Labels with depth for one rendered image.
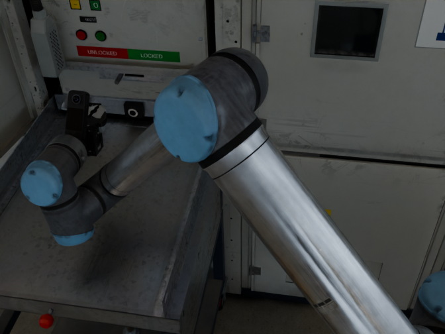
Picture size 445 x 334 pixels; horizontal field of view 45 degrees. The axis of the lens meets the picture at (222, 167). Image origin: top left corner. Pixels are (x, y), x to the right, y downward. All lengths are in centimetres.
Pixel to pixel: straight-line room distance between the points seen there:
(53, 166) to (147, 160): 20
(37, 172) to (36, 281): 31
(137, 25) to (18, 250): 70
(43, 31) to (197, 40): 43
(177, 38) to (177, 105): 85
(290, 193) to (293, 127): 84
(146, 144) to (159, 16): 56
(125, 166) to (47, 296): 37
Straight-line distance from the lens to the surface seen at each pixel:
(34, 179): 120
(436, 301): 104
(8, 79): 180
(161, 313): 126
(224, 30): 151
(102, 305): 130
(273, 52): 150
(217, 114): 76
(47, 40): 162
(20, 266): 143
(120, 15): 162
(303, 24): 145
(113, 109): 180
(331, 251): 83
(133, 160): 116
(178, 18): 157
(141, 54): 166
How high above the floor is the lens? 189
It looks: 41 degrees down
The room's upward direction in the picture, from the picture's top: 2 degrees counter-clockwise
